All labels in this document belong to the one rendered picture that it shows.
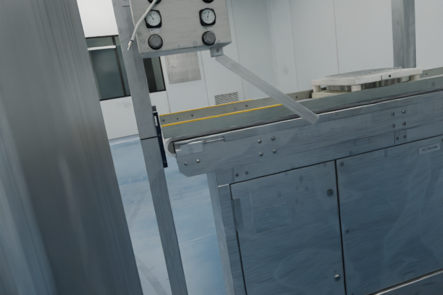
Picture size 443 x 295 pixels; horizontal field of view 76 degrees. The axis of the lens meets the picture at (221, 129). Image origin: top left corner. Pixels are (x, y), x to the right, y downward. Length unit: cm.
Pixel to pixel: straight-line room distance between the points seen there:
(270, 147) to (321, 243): 40
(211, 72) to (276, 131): 544
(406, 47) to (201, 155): 101
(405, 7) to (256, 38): 543
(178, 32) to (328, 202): 69
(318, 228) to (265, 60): 593
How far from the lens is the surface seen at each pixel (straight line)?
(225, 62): 75
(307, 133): 84
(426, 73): 149
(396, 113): 102
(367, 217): 112
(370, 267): 122
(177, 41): 69
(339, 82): 99
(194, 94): 606
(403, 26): 144
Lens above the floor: 96
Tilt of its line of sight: 10 degrees down
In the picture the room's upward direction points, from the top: 9 degrees counter-clockwise
